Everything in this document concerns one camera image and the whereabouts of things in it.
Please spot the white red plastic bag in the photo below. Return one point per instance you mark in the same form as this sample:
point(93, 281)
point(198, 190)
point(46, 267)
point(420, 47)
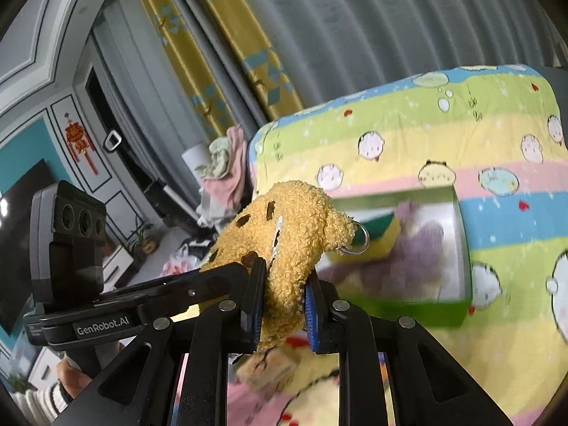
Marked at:
point(179, 264)

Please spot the red knot wall decoration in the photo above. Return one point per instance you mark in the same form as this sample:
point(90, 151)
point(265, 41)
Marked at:
point(80, 142)

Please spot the black television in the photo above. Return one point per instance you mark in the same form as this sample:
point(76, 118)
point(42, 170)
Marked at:
point(17, 239)

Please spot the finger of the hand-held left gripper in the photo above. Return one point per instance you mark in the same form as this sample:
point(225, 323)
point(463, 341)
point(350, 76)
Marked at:
point(199, 286)

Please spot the yellow green sponge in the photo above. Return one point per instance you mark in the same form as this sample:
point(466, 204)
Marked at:
point(381, 239)

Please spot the person's left hand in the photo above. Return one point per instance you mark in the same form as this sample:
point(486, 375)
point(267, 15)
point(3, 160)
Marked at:
point(73, 377)

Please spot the green cardboard box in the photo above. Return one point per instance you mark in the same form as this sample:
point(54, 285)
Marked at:
point(399, 315)

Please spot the pale green garment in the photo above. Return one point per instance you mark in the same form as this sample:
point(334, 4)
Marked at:
point(219, 155)

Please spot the white panel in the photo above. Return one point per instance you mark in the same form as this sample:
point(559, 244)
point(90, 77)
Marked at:
point(195, 157)

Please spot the white cabinet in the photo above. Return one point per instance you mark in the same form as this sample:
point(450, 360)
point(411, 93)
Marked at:
point(120, 266)

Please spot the potted plant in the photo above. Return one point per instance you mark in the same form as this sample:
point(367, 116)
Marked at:
point(142, 239)

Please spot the purple cloth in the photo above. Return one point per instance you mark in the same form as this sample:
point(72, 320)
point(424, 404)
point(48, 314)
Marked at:
point(412, 248)

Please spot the grey curtain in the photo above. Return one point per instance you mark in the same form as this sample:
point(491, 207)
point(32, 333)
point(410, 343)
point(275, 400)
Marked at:
point(146, 97)
point(399, 31)

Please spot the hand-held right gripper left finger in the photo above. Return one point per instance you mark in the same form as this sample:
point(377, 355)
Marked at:
point(257, 301)

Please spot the yellow patterned curtain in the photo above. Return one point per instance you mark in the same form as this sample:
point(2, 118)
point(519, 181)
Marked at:
point(253, 53)
point(177, 53)

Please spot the pink garment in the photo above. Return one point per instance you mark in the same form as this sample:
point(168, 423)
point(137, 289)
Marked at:
point(230, 186)

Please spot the person's left forearm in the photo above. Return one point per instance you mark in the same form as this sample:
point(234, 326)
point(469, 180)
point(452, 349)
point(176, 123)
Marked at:
point(40, 404)

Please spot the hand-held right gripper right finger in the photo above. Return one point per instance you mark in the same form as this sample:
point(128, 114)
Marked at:
point(310, 315)

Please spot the white grey clothes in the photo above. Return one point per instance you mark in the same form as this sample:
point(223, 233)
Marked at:
point(211, 213)

